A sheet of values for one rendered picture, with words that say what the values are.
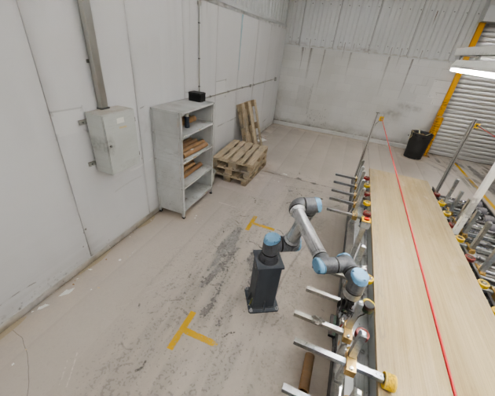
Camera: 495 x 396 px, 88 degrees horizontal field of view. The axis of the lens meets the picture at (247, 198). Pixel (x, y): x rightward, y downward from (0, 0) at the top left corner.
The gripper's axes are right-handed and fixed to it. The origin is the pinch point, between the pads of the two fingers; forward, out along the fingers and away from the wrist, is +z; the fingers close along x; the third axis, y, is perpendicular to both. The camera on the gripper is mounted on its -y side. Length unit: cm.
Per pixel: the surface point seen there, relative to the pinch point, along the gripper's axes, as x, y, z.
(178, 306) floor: -134, -22, 101
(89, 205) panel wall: -257, -42, 30
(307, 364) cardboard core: -4, -17, 93
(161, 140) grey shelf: -244, -149, -15
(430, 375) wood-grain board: 51, 8, 10
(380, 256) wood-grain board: 29, -83, 10
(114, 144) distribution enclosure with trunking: -234, -67, -36
